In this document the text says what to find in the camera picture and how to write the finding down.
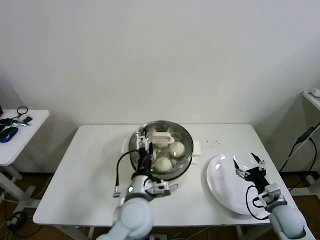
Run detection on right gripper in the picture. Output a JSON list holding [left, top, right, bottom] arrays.
[[232, 152, 272, 194]]

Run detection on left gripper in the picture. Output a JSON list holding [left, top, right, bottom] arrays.
[[136, 129, 158, 176]]

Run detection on white steamed baozi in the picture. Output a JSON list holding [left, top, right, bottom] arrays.
[[154, 156, 173, 174], [169, 141, 186, 159], [153, 139, 171, 149]]

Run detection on glass lid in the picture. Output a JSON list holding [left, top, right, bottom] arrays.
[[129, 121, 195, 176]]

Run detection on steel steamer basket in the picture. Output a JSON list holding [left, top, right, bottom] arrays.
[[121, 120, 203, 180]]

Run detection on white round plate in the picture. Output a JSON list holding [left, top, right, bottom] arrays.
[[206, 153, 273, 217]]

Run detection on scattered dark crumbs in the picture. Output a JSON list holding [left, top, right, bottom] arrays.
[[199, 139, 221, 149]]

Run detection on white side table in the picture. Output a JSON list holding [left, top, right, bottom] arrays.
[[0, 109, 51, 213]]

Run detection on green pen bundle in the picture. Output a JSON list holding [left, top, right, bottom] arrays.
[[0, 117, 30, 127]]

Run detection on blue computer mouse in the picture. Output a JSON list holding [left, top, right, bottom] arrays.
[[0, 126, 19, 144]]

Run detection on white floor socket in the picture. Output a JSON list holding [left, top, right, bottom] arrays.
[[8, 215, 27, 227]]

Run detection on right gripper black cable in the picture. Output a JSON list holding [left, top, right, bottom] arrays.
[[246, 185, 272, 221]]

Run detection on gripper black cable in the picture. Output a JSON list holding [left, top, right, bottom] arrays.
[[113, 149, 145, 199], [246, 185, 272, 221]]

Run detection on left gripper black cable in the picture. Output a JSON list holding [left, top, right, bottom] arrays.
[[113, 149, 145, 199]]

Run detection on black power adapter cable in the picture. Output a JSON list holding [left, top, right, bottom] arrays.
[[278, 126, 319, 193]]

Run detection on black cable loop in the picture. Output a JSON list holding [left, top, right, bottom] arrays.
[[16, 106, 29, 119]]

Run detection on black floor cable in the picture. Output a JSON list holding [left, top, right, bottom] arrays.
[[4, 211, 35, 238]]

